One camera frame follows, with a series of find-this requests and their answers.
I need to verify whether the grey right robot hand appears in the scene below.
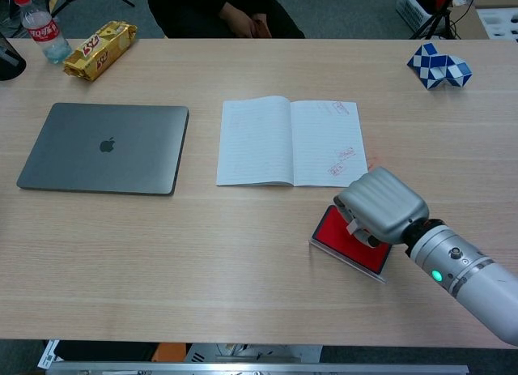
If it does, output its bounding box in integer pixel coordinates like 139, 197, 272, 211
333, 166, 430, 249

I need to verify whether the aluminium rail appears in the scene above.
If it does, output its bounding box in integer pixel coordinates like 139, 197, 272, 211
45, 362, 470, 375

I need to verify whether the plastic bottle with red label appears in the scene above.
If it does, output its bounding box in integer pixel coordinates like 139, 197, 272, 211
11, 0, 73, 65

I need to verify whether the open white notebook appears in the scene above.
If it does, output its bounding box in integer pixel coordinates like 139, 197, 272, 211
215, 95, 369, 188

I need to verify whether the orange object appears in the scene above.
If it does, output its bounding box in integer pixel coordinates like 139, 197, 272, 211
151, 342, 187, 363

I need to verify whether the blue white snake puzzle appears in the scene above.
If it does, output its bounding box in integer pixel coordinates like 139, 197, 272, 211
406, 42, 474, 92

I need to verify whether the red ink pad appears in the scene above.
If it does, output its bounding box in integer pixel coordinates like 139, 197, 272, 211
309, 204, 393, 285

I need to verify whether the cardboard box with white foam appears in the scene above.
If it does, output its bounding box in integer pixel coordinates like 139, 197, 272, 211
448, 0, 518, 40

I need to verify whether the white plastic basket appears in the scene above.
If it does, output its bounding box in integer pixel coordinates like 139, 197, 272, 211
395, 0, 452, 34

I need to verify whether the person in black clothes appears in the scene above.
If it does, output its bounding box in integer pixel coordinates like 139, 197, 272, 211
146, 0, 307, 40

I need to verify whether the grey closed laptop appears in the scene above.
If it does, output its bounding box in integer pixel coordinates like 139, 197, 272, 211
15, 102, 190, 196

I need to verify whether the black lamp base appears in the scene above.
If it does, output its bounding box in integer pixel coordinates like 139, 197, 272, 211
0, 31, 28, 83

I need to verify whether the gold snack package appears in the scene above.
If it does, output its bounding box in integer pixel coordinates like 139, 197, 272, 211
62, 20, 138, 83

